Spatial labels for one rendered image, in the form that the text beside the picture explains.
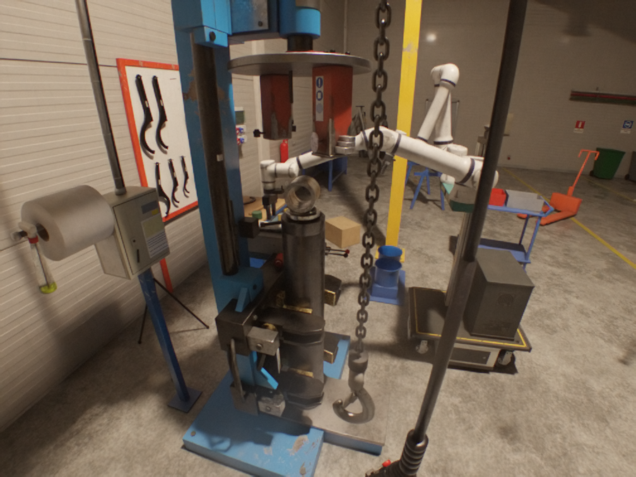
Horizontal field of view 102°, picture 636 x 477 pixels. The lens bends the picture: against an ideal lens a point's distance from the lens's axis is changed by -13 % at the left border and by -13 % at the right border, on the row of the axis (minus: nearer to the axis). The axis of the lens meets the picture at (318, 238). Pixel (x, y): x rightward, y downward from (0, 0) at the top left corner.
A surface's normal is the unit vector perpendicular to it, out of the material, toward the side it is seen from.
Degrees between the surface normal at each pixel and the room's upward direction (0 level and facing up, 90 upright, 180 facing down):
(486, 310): 90
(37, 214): 90
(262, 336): 0
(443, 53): 90
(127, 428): 0
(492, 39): 90
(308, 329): 0
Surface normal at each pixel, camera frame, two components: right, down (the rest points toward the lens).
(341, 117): 0.64, 0.32
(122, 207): 0.96, 0.11
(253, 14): -0.28, 0.40
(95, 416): 0.00, -0.91
